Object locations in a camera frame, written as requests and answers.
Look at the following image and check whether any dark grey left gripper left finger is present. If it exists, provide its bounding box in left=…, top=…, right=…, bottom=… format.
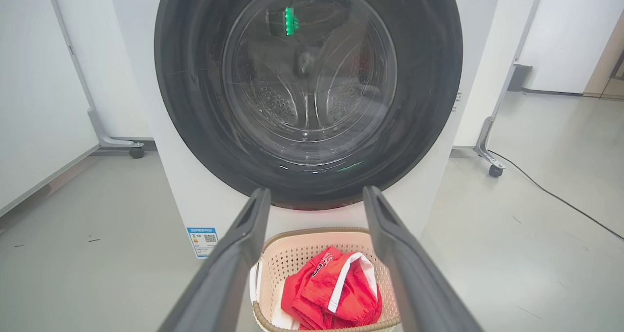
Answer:
left=158, top=187, right=272, bottom=332

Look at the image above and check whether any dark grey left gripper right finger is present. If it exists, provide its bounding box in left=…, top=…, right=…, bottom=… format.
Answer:
left=362, top=186, right=483, bottom=332

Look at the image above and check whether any red white garment with tag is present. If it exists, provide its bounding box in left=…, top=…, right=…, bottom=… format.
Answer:
left=270, top=293, right=301, bottom=331

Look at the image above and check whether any red white printed jersey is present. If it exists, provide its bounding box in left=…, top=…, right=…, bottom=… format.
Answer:
left=281, top=246, right=384, bottom=331

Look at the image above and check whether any black round glass washer door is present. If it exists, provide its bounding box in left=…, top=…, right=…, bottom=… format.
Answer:
left=154, top=0, right=464, bottom=211

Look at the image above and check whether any cream perforated laundry basket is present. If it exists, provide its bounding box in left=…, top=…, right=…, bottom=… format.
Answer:
left=250, top=227, right=402, bottom=332

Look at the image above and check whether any white front-load washing machine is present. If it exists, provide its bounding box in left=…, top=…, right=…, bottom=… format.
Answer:
left=107, top=0, right=506, bottom=260

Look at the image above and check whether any blue energy label sticker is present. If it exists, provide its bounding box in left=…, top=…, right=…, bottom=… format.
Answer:
left=187, top=227, right=219, bottom=260

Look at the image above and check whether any light wooden cabinet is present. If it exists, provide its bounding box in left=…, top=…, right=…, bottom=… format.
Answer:
left=583, top=10, right=624, bottom=101

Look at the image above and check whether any black floor cable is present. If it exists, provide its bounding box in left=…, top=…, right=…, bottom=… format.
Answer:
left=487, top=149, right=624, bottom=243

